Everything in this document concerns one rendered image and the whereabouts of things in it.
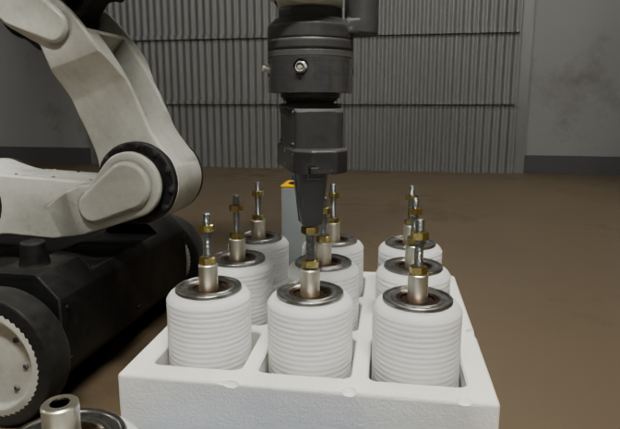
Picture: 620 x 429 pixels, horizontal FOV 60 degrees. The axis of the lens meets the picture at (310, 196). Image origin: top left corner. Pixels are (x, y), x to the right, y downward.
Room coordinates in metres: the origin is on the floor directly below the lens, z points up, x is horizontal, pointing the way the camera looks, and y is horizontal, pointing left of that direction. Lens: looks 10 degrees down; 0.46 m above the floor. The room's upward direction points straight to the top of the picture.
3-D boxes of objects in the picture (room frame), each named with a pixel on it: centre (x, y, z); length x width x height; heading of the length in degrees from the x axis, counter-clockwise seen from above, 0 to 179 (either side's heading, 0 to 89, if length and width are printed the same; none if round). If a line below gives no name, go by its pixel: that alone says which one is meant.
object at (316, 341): (0.57, 0.00, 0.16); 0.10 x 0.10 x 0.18
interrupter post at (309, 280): (0.57, 0.00, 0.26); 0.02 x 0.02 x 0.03
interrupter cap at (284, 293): (0.57, 0.00, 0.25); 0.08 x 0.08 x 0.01
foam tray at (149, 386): (0.69, -0.02, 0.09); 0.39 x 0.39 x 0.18; 81
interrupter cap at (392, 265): (0.67, -0.13, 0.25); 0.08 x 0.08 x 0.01
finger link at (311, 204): (0.56, 0.00, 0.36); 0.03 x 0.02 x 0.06; 104
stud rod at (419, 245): (0.55, -0.12, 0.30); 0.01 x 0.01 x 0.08
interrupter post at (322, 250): (0.69, -0.02, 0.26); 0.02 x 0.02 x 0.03
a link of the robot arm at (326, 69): (0.57, 0.00, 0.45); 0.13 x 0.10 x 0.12; 14
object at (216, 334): (0.59, 0.12, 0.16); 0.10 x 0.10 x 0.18
